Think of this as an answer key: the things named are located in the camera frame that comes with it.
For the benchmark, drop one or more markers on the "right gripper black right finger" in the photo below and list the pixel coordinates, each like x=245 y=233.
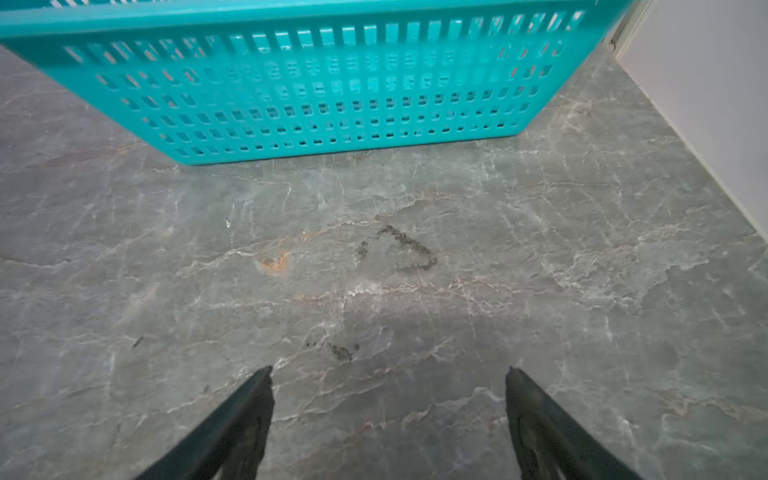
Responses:
x=548 y=442

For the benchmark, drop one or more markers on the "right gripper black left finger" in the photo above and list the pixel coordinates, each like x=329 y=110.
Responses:
x=230 y=443

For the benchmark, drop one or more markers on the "teal plastic basket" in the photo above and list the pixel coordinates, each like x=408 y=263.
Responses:
x=210 y=82

